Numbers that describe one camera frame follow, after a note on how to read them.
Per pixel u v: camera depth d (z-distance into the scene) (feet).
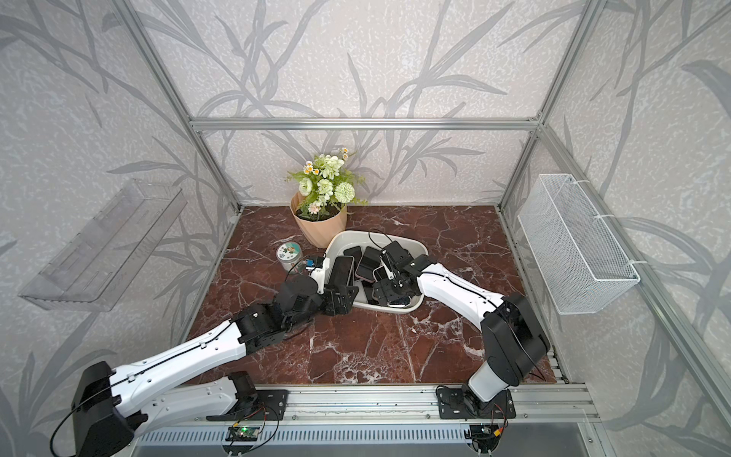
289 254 3.15
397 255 2.23
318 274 2.20
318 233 3.20
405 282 2.01
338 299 2.19
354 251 3.47
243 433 2.32
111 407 1.28
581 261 1.96
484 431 2.44
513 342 1.42
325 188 2.77
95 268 2.15
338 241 3.31
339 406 2.47
